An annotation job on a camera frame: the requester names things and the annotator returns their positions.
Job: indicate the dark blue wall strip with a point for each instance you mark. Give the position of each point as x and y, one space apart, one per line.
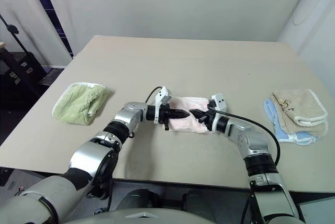
49 12

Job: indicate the light blue folded towel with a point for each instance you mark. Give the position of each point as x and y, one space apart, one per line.
288 137

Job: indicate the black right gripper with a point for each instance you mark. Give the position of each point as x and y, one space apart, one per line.
210 120

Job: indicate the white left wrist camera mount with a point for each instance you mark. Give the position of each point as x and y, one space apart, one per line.
162 95

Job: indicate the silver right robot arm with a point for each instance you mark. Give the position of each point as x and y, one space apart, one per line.
251 140

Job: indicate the black tripod stand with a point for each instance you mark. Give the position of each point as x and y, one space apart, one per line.
14 35

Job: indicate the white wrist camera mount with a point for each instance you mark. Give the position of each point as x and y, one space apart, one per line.
162 95
218 101

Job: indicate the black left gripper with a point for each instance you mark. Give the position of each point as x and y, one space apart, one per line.
166 114

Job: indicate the green folded towel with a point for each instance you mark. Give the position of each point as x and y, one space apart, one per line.
81 103

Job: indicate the dark rounded shape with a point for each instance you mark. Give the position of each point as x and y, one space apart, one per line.
138 199

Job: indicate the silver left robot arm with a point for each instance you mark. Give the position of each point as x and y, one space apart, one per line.
89 156

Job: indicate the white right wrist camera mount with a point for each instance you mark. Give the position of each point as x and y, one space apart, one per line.
218 101

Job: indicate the beige folded towel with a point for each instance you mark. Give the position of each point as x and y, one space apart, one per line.
301 106

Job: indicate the pink towel with white trim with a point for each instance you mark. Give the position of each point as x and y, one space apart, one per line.
183 125

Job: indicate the black equipment case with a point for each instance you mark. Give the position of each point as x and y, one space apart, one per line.
26 67

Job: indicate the grey robot torso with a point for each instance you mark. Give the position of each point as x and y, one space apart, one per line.
157 217

